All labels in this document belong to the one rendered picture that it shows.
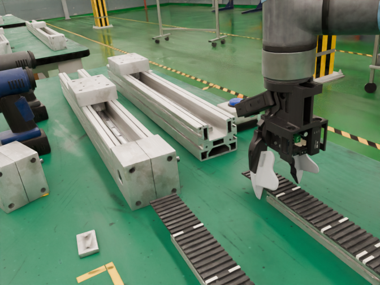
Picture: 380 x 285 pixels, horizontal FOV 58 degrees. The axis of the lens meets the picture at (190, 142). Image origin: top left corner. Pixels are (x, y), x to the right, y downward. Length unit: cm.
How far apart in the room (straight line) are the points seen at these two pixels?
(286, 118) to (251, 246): 20
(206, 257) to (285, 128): 21
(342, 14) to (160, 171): 38
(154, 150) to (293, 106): 27
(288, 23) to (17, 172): 54
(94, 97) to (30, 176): 33
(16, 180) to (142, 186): 25
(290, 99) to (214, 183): 26
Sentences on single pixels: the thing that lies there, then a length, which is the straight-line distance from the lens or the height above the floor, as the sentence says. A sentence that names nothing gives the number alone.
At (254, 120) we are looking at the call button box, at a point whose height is 80.
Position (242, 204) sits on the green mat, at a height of 78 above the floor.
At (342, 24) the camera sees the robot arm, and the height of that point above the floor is 109.
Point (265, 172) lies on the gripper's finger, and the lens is 57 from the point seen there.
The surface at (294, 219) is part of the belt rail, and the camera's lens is 60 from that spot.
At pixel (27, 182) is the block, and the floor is 82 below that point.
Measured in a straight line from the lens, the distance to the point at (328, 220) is 56.
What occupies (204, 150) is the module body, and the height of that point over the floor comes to 81.
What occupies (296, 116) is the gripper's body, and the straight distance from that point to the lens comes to 51.
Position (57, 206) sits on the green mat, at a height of 78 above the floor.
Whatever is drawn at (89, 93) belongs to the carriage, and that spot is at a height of 90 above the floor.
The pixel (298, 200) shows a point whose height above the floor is 81.
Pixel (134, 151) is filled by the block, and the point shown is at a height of 87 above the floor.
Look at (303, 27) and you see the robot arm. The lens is 49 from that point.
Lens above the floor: 116
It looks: 26 degrees down
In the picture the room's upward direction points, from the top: 6 degrees counter-clockwise
